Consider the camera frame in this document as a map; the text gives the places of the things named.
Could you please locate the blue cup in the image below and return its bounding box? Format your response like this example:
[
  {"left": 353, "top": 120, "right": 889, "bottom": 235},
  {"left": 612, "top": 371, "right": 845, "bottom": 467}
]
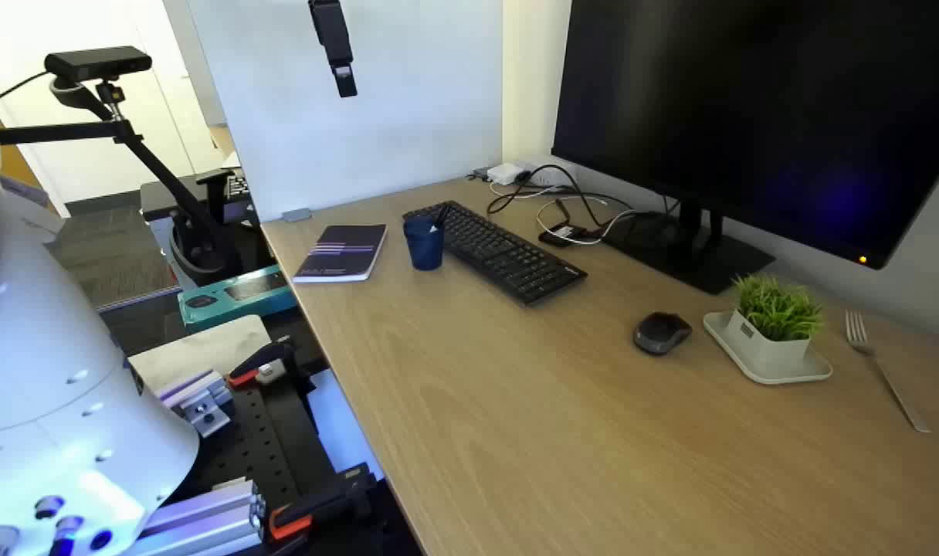
[{"left": 401, "top": 206, "right": 448, "bottom": 276}]

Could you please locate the dark notebook with pink stripes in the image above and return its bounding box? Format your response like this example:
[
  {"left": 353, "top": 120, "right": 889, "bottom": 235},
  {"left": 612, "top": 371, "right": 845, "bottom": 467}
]
[{"left": 289, "top": 224, "right": 389, "bottom": 288}]

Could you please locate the small white power adapter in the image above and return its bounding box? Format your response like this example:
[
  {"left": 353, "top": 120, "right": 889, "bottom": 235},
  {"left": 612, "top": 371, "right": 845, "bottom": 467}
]
[{"left": 482, "top": 162, "right": 534, "bottom": 190}]

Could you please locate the teal box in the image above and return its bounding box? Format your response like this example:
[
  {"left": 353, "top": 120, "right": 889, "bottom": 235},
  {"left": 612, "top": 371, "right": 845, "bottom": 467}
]
[{"left": 176, "top": 262, "right": 300, "bottom": 331}]

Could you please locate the black and white dongle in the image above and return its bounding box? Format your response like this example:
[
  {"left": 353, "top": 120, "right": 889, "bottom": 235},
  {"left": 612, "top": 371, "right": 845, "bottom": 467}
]
[{"left": 537, "top": 216, "right": 605, "bottom": 250}]

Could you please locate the beige board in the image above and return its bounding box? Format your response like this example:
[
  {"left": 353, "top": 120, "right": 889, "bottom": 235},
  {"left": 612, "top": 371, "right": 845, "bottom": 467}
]
[{"left": 126, "top": 313, "right": 276, "bottom": 399}]

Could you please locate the small purple and white box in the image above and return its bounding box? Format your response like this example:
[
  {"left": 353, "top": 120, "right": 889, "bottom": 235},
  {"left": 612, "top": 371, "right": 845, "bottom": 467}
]
[{"left": 158, "top": 369, "right": 234, "bottom": 443}]

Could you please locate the black perforated breadboard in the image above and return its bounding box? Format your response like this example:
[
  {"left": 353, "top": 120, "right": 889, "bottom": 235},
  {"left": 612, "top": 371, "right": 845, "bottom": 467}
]
[{"left": 195, "top": 379, "right": 389, "bottom": 556}]

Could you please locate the black monitor stand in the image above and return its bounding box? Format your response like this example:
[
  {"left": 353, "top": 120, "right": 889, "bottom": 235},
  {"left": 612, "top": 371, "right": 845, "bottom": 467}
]
[{"left": 603, "top": 194, "right": 778, "bottom": 296}]

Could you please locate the black computer monitor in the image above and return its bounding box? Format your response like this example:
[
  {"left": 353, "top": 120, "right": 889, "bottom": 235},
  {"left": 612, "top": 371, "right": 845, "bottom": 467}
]
[{"left": 551, "top": 0, "right": 939, "bottom": 273}]

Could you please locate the dark grey computer mouse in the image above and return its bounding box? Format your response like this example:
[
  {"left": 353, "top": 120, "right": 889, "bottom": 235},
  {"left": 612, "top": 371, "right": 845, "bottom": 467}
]
[{"left": 629, "top": 309, "right": 695, "bottom": 358}]

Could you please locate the aluminium extrusion bar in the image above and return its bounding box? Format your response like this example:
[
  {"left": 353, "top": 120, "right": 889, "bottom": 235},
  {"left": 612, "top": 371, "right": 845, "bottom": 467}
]
[{"left": 126, "top": 474, "right": 272, "bottom": 556}]

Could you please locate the green plant in white pot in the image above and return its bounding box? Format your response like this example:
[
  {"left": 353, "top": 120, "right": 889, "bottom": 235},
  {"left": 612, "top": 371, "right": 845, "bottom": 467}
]
[{"left": 724, "top": 273, "right": 826, "bottom": 376}]

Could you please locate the white square tray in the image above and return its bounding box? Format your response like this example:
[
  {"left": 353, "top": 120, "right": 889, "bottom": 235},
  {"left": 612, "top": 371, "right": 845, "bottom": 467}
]
[{"left": 700, "top": 306, "right": 836, "bottom": 390}]

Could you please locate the silver fork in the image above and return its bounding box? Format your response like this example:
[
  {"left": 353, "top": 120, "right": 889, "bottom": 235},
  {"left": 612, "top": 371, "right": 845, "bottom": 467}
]
[{"left": 841, "top": 309, "right": 931, "bottom": 439}]

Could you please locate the black camera stand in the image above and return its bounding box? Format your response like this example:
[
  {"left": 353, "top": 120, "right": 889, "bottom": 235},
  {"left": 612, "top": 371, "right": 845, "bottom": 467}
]
[{"left": 0, "top": 82, "right": 278, "bottom": 288}]

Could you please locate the black camera on stand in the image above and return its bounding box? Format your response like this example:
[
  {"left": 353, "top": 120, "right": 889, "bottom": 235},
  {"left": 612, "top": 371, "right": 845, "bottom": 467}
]
[{"left": 44, "top": 43, "right": 153, "bottom": 86}]

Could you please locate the black keyboard with long cable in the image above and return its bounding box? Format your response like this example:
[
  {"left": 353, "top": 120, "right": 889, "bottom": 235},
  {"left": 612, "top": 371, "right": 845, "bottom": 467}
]
[{"left": 425, "top": 199, "right": 590, "bottom": 306}]

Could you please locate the black desk cable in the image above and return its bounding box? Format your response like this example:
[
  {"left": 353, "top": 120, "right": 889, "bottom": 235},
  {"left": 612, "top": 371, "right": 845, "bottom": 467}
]
[{"left": 484, "top": 162, "right": 637, "bottom": 246}]

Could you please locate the black clamp with orange handle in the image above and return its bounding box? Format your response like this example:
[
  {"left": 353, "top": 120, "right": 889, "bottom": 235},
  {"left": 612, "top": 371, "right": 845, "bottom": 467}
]
[
  {"left": 226, "top": 336, "right": 319, "bottom": 399},
  {"left": 264, "top": 467, "right": 374, "bottom": 548}
]

